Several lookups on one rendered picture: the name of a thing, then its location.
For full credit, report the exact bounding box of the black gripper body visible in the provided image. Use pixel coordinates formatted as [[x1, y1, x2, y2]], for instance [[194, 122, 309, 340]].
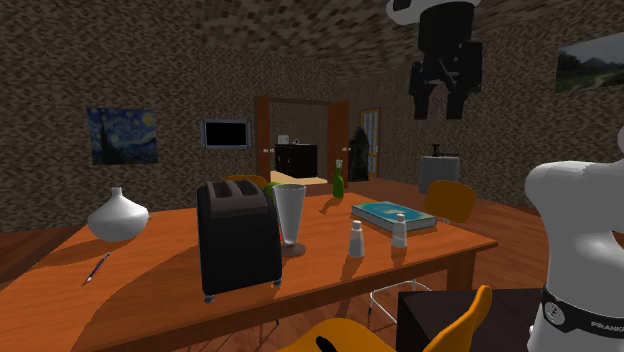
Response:
[[417, 3, 477, 66]]

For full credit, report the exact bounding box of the black cabinet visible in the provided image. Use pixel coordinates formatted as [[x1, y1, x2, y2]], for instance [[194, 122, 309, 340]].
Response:
[[273, 135, 320, 180]]

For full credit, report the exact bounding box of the landscape wall picture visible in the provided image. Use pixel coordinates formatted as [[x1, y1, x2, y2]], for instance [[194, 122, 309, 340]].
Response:
[[555, 31, 624, 94]]

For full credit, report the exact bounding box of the green bottle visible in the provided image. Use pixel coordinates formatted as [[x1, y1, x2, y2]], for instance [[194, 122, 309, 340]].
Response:
[[332, 159, 346, 200]]

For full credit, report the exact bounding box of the glass pane door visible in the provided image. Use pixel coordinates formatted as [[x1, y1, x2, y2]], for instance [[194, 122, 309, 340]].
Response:
[[360, 107, 382, 179]]

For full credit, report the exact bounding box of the dark robot stand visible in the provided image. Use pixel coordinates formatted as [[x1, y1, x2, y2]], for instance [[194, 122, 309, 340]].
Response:
[[395, 287, 545, 352]]

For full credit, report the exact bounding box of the starry night wall picture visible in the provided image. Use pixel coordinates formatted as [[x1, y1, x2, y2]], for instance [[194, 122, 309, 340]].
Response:
[[86, 107, 159, 166]]

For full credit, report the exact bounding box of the white round vase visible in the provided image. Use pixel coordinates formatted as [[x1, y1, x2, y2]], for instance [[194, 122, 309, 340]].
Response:
[[87, 186, 150, 243]]

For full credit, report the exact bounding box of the grey round side table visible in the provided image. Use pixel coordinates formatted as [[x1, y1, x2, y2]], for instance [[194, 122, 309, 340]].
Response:
[[418, 143, 461, 196]]

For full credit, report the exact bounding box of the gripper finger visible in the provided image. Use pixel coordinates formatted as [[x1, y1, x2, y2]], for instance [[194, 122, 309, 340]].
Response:
[[408, 58, 443, 121], [445, 40, 484, 121]]

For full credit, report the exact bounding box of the black toaster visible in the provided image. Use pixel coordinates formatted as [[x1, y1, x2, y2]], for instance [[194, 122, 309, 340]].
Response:
[[196, 179, 284, 304]]

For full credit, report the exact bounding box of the dark pen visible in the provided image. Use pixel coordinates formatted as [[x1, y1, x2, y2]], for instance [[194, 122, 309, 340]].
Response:
[[85, 252, 111, 284]]

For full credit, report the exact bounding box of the blue book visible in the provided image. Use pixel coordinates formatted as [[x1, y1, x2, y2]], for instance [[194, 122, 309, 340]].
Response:
[[350, 200, 438, 234]]

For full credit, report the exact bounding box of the clear shaker with white cap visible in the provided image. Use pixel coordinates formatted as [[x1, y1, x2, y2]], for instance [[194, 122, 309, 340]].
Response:
[[347, 220, 366, 259], [391, 213, 408, 249]]

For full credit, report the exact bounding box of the wall television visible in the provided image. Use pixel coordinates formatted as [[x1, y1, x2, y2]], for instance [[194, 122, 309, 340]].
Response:
[[200, 118, 254, 150]]

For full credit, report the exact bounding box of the wooden table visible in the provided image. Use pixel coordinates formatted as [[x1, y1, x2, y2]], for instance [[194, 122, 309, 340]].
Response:
[[0, 192, 499, 352]]

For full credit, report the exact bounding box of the orange chair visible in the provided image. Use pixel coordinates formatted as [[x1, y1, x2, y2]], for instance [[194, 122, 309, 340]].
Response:
[[422, 179, 478, 226], [221, 173, 270, 191], [276, 284, 494, 352]]

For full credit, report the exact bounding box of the brown double door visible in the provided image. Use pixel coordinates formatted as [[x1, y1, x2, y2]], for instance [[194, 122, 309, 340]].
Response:
[[255, 93, 352, 185]]

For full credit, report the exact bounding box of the tall clear glass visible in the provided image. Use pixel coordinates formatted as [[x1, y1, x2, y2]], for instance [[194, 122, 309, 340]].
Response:
[[271, 183, 308, 258]]

